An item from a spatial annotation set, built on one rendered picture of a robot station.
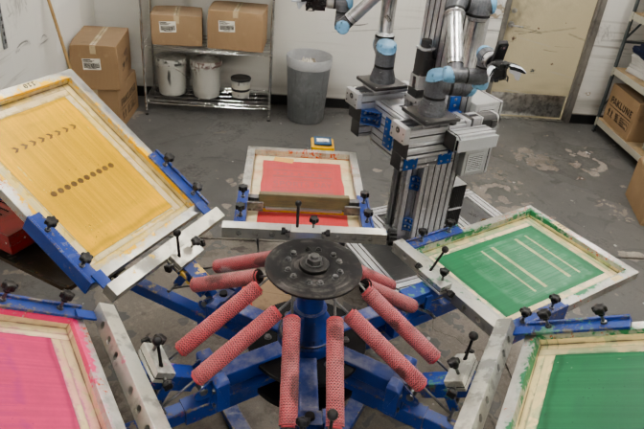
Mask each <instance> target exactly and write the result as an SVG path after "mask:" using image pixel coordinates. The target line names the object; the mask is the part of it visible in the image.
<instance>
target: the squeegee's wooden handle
mask: <svg viewBox="0 0 644 429"><path fill-rule="evenodd" d="M297 200H300V201H301V202H302V205H301V206H300V208H301V209H320V210H339V211H342V213H344V208H345V206H349V203H350V196H349V195H334V194H316V193H298V192H262V191H260V193H259V201H263V202H264V208H265V207H282V208H297V207H296V205H295V202H296V201H297Z"/></svg>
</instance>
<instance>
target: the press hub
mask: <svg viewBox="0 0 644 429"><path fill-rule="evenodd" d="M264 270H265V273H266V275H267V277H268V279H269V280H270V281H271V282H272V284H274V285H275V286H276V287H277V288H278V289H280V290H281V291H283V292H285V293H287V294H288V295H291V296H294V297H297V299H296V300H294V307H293V314H294V315H298V316H299V317H300V318H301V326H300V357H302V358H317V379H318V402H319V411H322V409H326V326H327V319H328V318H329V317H331V316H334V306H333V305H330V304H327V303H326V302H325V300H330V299H335V298H338V297H341V296H344V295H346V294H348V293H350V292H351V291H353V290H354V289H355V288H356V287H357V286H358V284H359V283H360V281H361V278H362V265H361V263H360V261H359V259H358V257H357V256H356V255H355V254H354V253H353V252H352V251H350V250H349V249H348V248H346V247H344V246H342V245H340V244H338V243H336V242H333V241H329V240H326V239H321V238H297V239H293V240H289V241H286V242H284V243H282V244H280V245H278V246H276V247H275V248H274V249H273V250H272V251H271V252H270V253H269V254H268V256H267V257H266V259H265V263H264ZM290 310H291V302H290V303H289V304H288V305H287V306H285V307H284V308H283V309H282V310H281V311H280V312H281V314H282V315H283V316H282V320H281V322H280V324H279V326H278V332H275V331H273V330H271V329H270V330H268V331H267V332H266V333H265V334H264V335H262V336H261V337H260V338H259V339H258V340H256V341H255V342H254V343H253V344H252V345H251V346H249V347H248V351H251V350H255V349H257V348H260V347H263V346H265V345H268V344H271V343H273V342H276V341H279V343H280V345H281V346H282V340H283V318H284V317H286V315H289V314H290ZM344 347H347V348H349V349H351V350H355V351H357V352H359V353H362V354H364V355H365V350H366V343H365V342H364V341H363V340H362V339H361V338H360V337H359V336H358V335H357V334H356V333H355V332H354V331H353V330H352V329H349V330H346V331H344ZM281 362H282V356H280V357H278V358H275V359H273V360H270V361H268V362H265V363H263V364H261V365H259V369H260V370H261V371H262V372H263V373H264V374H266V375H267V376H269V377H270V378H272V379H274V380H276V381H274V382H272V383H269V384H267V385H264V386H263V387H261V388H258V394H259V395H260V396H261V397H262V398H264V399H265V400H266V401H268V402H269V403H271V404H273V405H275V406H277V407H280V384H281ZM355 371H356V368H354V367H352V366H350V365H348V364H345V363H344V379H346V378H348V377H349V376H350V375H352V374H353V373H354V372H355Z"/></svg>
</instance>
